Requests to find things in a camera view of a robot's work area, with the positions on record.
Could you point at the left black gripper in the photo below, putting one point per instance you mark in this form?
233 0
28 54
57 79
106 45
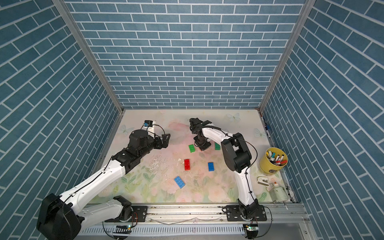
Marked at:
164 142

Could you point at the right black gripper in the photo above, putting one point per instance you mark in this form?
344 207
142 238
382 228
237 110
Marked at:
202 148

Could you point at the small green lego brick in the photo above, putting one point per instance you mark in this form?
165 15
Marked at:
192 148

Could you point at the long green lego brick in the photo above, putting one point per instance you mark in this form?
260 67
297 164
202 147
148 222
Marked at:
217 147

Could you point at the small blue lego brick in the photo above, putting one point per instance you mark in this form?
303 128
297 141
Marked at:
211 166

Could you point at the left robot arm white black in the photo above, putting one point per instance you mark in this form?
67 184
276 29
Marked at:
64 216

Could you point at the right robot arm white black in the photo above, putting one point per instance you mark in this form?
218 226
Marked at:
237 157

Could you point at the red lego brick vertical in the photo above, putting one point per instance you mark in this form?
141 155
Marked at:
187 165

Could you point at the long blue lego brick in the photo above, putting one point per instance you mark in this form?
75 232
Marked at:
179 182

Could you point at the white clip on table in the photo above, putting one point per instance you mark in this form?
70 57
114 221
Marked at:
263 181

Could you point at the yellow cup with markers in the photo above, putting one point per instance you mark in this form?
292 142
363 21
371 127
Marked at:
273 160

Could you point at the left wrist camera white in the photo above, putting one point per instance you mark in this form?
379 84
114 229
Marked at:
149 126

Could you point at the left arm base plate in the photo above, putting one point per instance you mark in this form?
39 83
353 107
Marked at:
141 213

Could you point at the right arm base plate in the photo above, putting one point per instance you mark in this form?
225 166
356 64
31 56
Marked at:
233 214

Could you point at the aluminium front rail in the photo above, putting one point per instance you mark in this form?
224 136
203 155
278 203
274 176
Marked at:
188 214

